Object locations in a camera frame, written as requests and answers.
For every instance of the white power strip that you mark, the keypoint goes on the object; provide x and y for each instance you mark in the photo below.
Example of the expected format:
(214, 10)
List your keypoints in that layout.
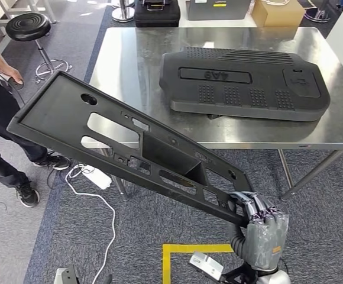
(97, 178)

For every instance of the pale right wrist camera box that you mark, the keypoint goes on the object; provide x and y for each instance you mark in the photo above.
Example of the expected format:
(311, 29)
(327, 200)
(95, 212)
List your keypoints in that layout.
(207, 266)

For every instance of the black round stool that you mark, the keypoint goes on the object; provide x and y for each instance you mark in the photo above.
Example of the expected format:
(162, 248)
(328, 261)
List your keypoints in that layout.
(28, 25)

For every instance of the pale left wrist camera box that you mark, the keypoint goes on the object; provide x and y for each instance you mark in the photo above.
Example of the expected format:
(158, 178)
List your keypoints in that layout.
(61, 276)

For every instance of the person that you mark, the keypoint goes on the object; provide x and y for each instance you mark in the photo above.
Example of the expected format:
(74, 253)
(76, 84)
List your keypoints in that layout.
(0, 129)

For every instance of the grey laptop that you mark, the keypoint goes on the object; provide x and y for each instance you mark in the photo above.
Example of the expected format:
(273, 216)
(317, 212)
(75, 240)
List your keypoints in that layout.
(218, 9)

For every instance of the dark stanchion base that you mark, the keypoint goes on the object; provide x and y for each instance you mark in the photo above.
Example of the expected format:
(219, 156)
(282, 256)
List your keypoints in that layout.
(318, 13)

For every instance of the steel workbench table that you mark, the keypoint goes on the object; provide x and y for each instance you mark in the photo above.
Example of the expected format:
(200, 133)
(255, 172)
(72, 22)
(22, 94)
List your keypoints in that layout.
(130, 70)

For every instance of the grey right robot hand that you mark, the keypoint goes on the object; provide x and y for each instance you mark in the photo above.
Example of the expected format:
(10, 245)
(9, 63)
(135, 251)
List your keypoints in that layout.
(266, 243)

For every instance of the yellow floor tape strip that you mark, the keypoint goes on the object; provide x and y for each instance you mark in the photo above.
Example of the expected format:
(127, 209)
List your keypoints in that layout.
(201, 248)
(166, 270)

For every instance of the white frame desk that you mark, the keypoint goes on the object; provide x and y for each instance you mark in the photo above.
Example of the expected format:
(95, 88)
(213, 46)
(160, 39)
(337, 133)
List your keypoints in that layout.
(4, 42)

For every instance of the person's left hand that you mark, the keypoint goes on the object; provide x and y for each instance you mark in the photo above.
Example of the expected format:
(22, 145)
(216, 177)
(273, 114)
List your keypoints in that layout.
(11, 73)

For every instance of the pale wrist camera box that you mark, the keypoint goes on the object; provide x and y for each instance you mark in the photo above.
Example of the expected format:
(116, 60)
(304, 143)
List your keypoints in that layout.
(207, 266)
(61, 276)

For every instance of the black handheld controller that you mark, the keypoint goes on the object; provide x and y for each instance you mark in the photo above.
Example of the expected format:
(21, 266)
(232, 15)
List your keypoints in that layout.
(17, 84)

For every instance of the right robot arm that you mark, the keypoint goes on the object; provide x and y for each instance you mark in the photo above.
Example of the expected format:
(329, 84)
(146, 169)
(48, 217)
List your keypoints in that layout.
(238, 241)

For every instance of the chrome stanchion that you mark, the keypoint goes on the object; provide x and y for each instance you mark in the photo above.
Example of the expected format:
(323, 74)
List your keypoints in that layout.
(123, 13)

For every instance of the black plastic panel part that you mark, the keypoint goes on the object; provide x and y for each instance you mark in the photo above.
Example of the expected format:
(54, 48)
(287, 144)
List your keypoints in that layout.
(50, 113)

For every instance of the black engine cover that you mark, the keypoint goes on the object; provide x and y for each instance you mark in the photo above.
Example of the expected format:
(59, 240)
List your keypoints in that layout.
(242, 94)

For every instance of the black carrying case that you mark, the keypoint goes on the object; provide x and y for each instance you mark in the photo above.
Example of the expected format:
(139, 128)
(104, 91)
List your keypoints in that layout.
(156, 13)

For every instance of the cardboard box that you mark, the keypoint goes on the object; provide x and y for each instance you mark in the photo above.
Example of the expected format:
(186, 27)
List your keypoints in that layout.
(278, 15)

